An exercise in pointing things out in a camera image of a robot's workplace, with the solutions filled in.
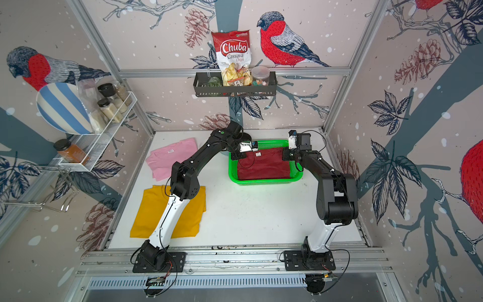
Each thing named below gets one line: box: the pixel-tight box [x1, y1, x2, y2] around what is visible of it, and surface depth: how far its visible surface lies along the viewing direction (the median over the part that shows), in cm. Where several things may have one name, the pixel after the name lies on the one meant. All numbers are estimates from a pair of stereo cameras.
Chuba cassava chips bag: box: [211, 29, 254, 87], surface depth 84 cm
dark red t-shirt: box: [237, 147, 292, 180], surface depth 99 cm
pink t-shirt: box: [145, 137, 199, 182], surface depth 111 cm
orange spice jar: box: [53, 138, 90, 166], surface depth 64 cm
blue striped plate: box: [35, 81, 94, 135], surface depth 68 cm
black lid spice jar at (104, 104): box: [97, 97, 124, 124], surface depth 78 cm
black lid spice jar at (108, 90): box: [97, 83, 128, 114], surface depth 81 cm
